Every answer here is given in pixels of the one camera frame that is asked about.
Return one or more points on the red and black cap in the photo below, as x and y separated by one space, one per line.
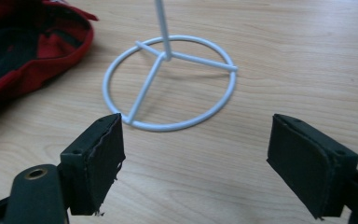
24 46

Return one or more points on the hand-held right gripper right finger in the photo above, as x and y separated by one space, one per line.
307 168

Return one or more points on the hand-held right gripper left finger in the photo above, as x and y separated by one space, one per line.
88 168

